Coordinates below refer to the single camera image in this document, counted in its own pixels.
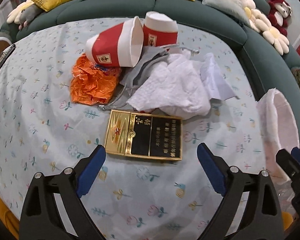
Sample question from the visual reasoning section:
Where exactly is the white lined trash bin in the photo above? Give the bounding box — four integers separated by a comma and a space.
256, 88, 300, 185

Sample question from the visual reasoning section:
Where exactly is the gold black cigarette box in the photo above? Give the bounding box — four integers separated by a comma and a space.
105, 110, 183, 161

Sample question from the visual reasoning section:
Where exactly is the white paper towel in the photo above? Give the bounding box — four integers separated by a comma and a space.
127, 53, 237, 120

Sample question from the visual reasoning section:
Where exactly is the orange plastic bag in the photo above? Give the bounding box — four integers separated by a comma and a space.
70, 54, 122, 106

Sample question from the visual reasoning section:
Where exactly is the grey drawstring pouch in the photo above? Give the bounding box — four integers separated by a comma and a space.
98, 44, 199, 111

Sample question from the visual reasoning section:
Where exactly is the red white paper cup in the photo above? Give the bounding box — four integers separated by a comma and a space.
85, 16, 143, 68

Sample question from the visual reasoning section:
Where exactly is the yellow stool cushion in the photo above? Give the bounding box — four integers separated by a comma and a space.
0, 198, 20, 239

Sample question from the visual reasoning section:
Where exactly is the dark green sectional sofa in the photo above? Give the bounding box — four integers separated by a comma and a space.
0, 0, 300, 139

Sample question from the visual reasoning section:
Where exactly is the white daisy pillow right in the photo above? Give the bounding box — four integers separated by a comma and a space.
255, 18, 289, 56

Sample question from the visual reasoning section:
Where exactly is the white daisy pillow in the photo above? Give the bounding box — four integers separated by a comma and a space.
239, 0, 267, 33
255, 18, 289, 56

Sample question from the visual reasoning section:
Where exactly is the white daisy pillow left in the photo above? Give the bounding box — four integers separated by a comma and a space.
239, 0, 267, 33

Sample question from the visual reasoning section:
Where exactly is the red monkey plush toy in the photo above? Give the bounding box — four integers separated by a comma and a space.
268, 0, 292, 37

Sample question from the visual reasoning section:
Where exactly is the black remote control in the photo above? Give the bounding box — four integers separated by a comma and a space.
0, 44, 16, 69

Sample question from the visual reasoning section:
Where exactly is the grey cushion right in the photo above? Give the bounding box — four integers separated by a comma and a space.
202, 0, 251, 27

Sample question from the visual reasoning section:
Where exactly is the grey plush with flower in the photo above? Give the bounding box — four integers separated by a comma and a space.
6, 0, 43, 30

